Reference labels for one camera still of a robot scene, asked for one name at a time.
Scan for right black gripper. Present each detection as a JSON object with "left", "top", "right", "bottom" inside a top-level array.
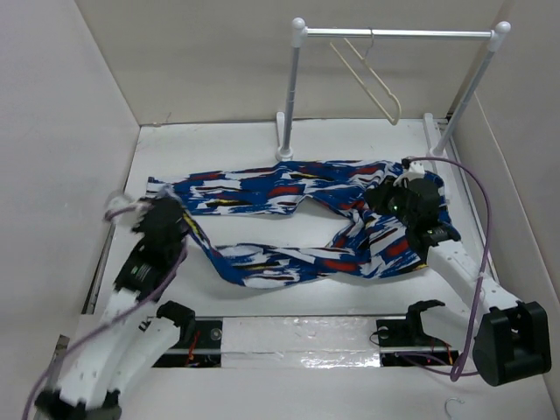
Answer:
[{"left": 360, "top": 175, "right": 416, "bottom": 228}]

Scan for blue white patterned trousers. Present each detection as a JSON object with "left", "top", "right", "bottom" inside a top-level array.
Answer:
[{"left": 146, "top": 160, "right": 452, "bottom": 289}]

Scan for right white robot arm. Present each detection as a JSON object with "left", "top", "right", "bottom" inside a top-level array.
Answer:
[{"left": 365, "top": 178, "right": 552, "bottom": 387}]

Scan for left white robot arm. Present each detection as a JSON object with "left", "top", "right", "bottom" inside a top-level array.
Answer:
[{"left": 33, "top": 196, "right": 195, "bottom": 419}]

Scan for beige plastic hanger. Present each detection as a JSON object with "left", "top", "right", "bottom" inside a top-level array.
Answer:
[{"left": 329, "top": 27, "right": 403, "bottom": 126}]

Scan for white clothes rack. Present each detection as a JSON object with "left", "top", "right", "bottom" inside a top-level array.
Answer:
[{"left": 273, "top": 17, "right": 512, "bottom": 161}]

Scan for metal hook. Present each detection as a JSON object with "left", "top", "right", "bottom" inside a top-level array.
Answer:
[{"left": 444, "top": 397, "right": 465, "bottom": 420}]

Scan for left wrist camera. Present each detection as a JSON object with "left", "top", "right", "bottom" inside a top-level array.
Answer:
[{"left": 103, "top": 191, "right": 150, "bottom": 229}]

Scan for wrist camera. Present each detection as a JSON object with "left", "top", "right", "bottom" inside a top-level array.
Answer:
[
  {"left": 103, "top": 191, "right": 150, "bottom": 229},
  {"left": 399, "top": 157, "right": 425, "bottom": 183}
]

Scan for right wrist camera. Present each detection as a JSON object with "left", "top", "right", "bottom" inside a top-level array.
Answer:
[{"left": 399, "top": 157, "right": 425, "bottom": 183}]

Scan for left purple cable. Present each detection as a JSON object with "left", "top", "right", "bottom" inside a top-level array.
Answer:
[{"left": 21, "top": 205, "right": 189, "bottom": 420}]

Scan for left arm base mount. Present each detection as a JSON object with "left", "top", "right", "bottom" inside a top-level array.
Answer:
[{"left": 153, "top": 318, "right": 223, "bottom": 368}]

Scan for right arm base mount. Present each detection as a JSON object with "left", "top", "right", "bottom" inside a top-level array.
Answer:
[{"left": 369, "top": 317, "right": 459, "bottom": 368}]

